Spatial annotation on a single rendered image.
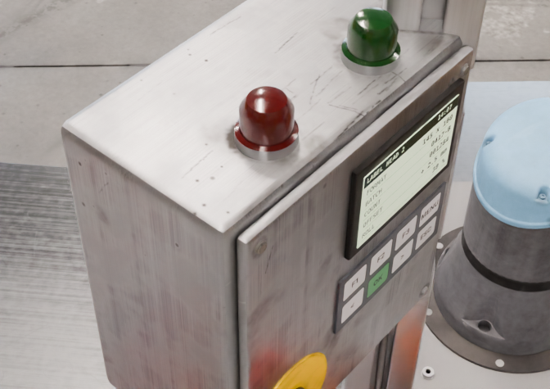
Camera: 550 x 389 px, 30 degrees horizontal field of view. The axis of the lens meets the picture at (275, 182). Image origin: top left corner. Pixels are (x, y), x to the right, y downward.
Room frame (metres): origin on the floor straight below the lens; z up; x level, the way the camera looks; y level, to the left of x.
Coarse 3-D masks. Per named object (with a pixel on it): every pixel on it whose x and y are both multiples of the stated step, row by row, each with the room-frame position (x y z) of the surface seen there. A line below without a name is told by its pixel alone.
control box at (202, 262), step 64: (256, 0) 0.40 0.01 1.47; (320, 0) 0.40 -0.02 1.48; (192, 64) 0.35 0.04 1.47; (256, 64) 0.35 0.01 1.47; (320, 64) 0.35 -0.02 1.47; (448, 64) 0.36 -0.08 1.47; (64, 128) 0.31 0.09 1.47; (128, 128) 0.31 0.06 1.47; (192, 128) 0.31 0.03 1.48; (320, 128) 0.31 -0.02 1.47; (384, 128) 0.32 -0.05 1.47; (128, 192) 0.28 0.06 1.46; (192, 192) 0.27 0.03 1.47; (256, 192) 0.27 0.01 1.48; (320, 192) 0.29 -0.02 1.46; (128, 256) 0.29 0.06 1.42; (192, 256) 0.26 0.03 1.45; (256, 256) 0.26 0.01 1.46; (320, 256) 0.29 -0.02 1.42; (128, 320) 0.29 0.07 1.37; (192, 320) 0.26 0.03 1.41; (256, 320) 0.26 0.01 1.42; (320, 320) 0.29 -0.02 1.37; (384, 320) 0.34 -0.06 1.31; (128, 384) 0.30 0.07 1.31; (192, 384) 0.27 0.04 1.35; (256, 384) 0.26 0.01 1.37; (320, 384) 0.29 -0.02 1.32
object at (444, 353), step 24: (456, 192) 0.81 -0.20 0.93; (456, 216) 0.77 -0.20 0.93; (432, 288) 0.67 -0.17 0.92; (432, 312) 0.64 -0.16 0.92; (432, 336) 0.61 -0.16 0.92; (456, 336) 0.61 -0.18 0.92; (432, 360) 0.59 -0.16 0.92; (456, 360) 0.59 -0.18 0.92; (480, 360) 0.58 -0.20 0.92; (504, 360) 0.58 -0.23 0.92; (528, 360) 0.58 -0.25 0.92; (432, 384) 0.56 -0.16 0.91; (456, 384) 0.56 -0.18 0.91; (480, 384) 0.56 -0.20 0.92; (504, 384) 0.56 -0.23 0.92; (528, 384) 0.56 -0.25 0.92
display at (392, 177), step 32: (448, 96) 0.35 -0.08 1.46; (416, 128) 0.33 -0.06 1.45; (448, 128) 0.36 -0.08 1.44; (384, 160) 0.32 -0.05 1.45; (416, 160) 0.34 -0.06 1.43; (448, 160) 0.36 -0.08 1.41; (352, 192) 0.30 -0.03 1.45; (384, 192) 0.32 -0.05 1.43; (416, 192) 0.34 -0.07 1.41; (352, 224) 0.30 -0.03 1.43; (384, 224) 0.32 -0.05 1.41; (352, 256) 0.30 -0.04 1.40
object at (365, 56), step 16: (368, 16) 0.36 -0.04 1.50; (384, 16) 0.36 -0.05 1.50; (352, 32) 0.35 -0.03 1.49; (368, 32) 0.35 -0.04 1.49; (384, 32) 0.35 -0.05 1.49; (352, 48) 0.35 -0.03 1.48; (368, 48) 0.35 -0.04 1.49; (384, 48) 0.35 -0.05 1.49; (352, 64) 0.35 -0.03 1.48; (368, 64) 0.35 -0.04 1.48; (384, 64) 0.35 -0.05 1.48
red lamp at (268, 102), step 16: (256, 96) 0.30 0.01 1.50; (272, 96) 0.30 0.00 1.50; (240, 112) 0.30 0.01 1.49; (256, 112) 0.30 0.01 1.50; (272, 112) 0.30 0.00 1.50; (288, 112) 0.30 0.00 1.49; (240, 128) 0.30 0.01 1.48; (256, 128) 0.29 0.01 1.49; (272, 128) 0.29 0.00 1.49; (288, 128) 0.30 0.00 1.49; (240, 144) 0.30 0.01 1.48; (256, 144) 0.29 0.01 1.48; (272, 144) 0.29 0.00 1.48; (288, 144) 0.30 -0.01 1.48; (272, 160) 0.29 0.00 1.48
